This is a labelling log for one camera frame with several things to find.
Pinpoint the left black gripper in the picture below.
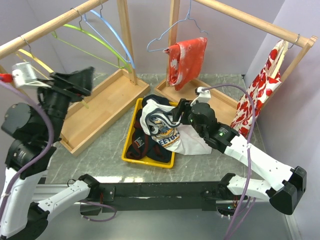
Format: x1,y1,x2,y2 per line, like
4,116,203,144
32,64,95,139

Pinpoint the yellow plastic bin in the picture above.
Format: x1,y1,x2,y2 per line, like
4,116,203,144
121,98,176,169

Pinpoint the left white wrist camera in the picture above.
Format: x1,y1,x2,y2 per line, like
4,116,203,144
0,62,51,88

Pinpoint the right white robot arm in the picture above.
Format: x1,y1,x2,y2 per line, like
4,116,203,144
171,98,307,215

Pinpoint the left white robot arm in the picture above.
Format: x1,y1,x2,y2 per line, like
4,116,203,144
0,62,100,240

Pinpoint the dark navy garment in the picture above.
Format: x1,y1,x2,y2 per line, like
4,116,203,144
124,94,172,164

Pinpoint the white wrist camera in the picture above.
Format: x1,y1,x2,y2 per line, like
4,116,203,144
0,62,51,88
190,86,211,106

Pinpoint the green hanger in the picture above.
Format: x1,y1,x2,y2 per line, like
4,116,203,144
51,23,132,110

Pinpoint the red floral white garment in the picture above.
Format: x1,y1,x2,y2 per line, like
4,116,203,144
230,40,284,137

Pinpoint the left wooden clothes rack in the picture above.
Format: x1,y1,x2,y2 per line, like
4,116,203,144
0,0,150,156

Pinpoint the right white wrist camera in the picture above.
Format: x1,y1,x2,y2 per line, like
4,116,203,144
190,86,211,106

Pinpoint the wooden clothes rack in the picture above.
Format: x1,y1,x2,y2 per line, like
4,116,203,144
154,0,318,124
0,0,150,156

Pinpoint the right wooden clothes rack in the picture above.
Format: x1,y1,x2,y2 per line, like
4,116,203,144
154,0,318,124

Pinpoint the wooden hanger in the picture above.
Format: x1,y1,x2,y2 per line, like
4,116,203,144
269,40,289,79

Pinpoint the orange tie-dye garment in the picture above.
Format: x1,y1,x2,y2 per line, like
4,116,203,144
163,37,208,91

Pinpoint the blue plastic hanger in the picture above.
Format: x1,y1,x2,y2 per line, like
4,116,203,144
82,10,136,70

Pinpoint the yellow hanger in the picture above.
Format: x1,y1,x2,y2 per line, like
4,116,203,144
16,49,54,74

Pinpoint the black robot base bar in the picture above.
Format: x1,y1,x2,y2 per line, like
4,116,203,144
69,178,248,217

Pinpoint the white graphic tank top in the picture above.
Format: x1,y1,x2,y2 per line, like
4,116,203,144
139,98,212,156

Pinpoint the blue wire hanger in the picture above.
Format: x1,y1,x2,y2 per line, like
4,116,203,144
146,0,209,53

